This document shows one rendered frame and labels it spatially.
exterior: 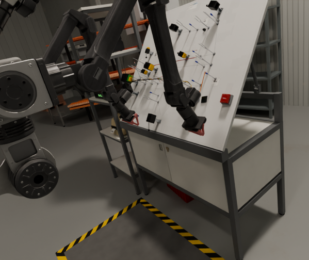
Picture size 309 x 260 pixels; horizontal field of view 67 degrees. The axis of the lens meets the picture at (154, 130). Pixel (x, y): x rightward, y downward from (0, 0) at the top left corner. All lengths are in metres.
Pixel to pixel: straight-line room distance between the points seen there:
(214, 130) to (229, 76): 0.32
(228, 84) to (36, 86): 1.04
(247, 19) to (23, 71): 1.24
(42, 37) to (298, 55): 9.03
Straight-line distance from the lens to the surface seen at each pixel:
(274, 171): 1.85
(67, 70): 0.67
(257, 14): 1.53
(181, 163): 1.69
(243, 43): 1.47
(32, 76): 0.63
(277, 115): 1.75
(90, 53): 0.72
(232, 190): 1.47
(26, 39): 10.59
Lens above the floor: 1.49
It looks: 21 degrees down
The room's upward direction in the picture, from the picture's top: 14 degrees counter-clockwise
